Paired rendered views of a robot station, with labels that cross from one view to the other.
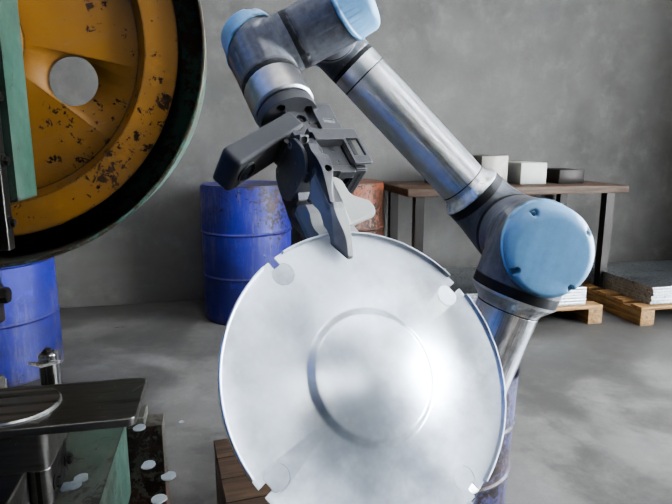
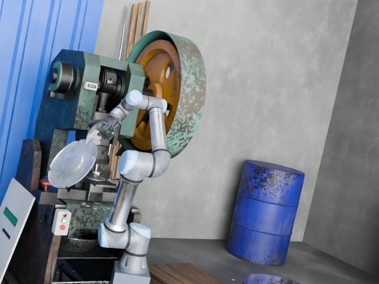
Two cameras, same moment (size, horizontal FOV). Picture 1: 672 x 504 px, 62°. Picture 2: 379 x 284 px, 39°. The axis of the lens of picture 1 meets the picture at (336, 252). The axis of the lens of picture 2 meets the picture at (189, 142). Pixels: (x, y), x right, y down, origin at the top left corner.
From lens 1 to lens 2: 2.68 m
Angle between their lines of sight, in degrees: 67
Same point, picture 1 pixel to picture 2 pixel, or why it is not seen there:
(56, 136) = not seen: hidden behind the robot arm
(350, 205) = (93, 135)
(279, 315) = (71, 149)
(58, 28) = (167, 94)
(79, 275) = (347, 240)
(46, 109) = not seen: hidden behind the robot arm
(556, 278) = (120, 168)
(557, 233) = (124, 156)
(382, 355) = (75, 160)
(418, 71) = not seen: outside the picture
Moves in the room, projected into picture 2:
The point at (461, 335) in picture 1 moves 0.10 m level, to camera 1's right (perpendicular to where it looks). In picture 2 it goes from (88, 165) to (92, 169)
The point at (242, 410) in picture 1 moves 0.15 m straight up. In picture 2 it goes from (57, 158) to (62, 129)
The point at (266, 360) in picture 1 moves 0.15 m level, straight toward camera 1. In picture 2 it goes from (65, 154) to (35, 150)
